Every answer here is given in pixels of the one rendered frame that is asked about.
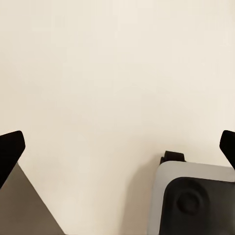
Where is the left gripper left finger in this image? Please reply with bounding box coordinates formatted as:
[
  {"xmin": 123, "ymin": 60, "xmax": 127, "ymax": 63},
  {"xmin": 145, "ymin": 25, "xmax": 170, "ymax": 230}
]
[{"xmin": 0, "ymin": 130, "xmax": 25, "ymax": 188}]

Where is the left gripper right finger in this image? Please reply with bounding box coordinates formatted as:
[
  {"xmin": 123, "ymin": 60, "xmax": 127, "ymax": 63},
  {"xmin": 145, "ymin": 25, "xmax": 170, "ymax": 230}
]
[{"xmin": 219, "ymin": 130, "xmax": 235, "ymax": 170}]

